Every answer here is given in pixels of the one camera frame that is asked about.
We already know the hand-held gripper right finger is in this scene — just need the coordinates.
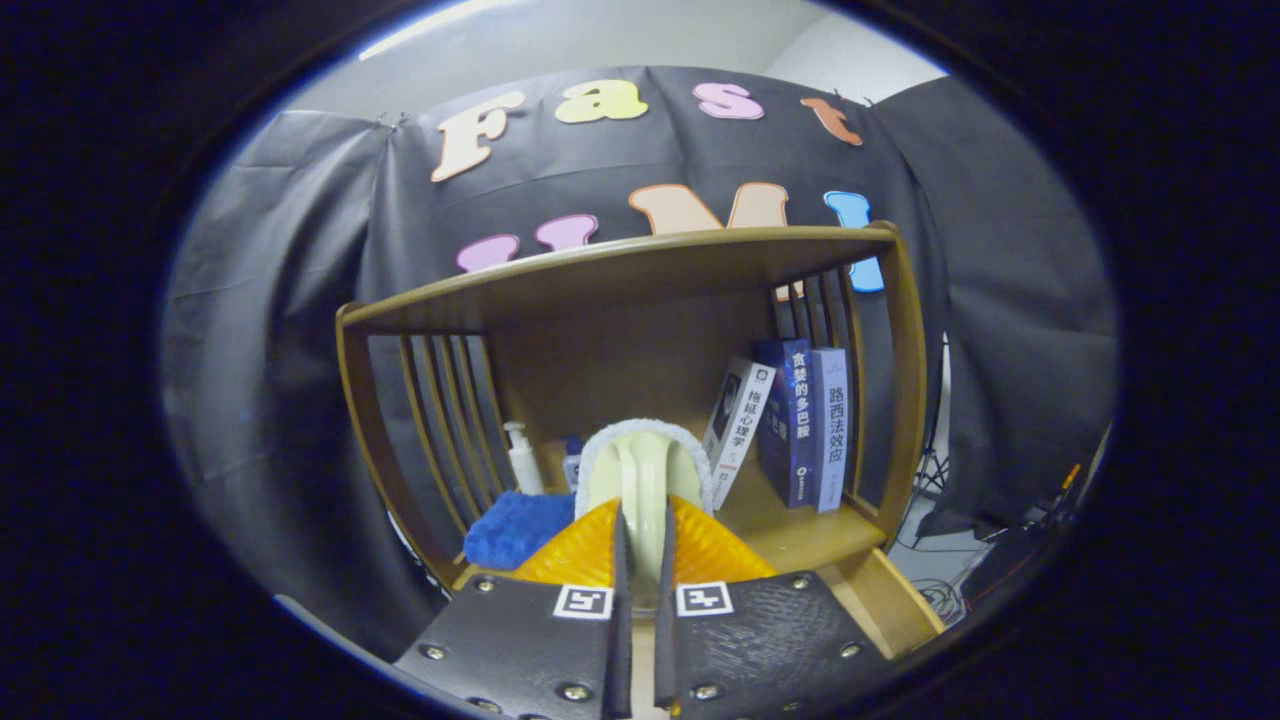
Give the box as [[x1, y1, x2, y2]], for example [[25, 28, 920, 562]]
[[655, 495, 896, 719]]

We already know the pale yellow cleaning brush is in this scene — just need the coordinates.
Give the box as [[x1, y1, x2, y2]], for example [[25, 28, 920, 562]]
[[575, 418, 716, 611]]

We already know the wooden drawer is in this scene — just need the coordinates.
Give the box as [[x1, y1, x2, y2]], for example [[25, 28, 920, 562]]
[[820, 546, 946, 661]]

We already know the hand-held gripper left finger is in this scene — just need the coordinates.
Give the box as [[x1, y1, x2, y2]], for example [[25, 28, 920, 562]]
[[393, 497, 633, 719]]

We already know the wooden cabinet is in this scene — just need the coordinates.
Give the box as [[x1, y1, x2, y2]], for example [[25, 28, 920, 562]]
[[335, 222, 946, 661]]

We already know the dark blue book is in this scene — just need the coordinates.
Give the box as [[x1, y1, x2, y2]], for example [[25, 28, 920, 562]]
[[752, 338, 816, 508]]

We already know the pale blue book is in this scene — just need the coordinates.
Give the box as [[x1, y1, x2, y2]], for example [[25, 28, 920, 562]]
[[810, 347, 851, 513]]

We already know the black light stand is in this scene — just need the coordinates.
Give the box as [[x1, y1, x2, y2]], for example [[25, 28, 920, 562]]
[[915, 335, 956, 541]]

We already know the black orange equipment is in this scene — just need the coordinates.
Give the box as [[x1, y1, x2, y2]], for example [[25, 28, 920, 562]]
[[1020, 462, 1086, 536]]

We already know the black backdrop cloth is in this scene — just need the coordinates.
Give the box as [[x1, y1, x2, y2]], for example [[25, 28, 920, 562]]
[[162, 65, 1116, 661]]

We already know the wooden countertop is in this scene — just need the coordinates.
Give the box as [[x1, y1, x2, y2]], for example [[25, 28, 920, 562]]
[[450, 470, 891, 591]]

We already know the tangle of cables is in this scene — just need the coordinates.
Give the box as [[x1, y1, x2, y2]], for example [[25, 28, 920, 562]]
[[912, 578, 966, 621]]

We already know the white book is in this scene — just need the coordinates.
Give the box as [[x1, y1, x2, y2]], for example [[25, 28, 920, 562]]
[[702, 357, 777, 511]]

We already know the blue rolled towel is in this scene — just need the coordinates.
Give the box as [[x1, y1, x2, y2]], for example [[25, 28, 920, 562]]
[[463, 490, 578, 571]]

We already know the white pump bottle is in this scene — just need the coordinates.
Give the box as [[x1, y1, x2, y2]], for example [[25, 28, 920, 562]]
[[503, 421, 546, 496]]

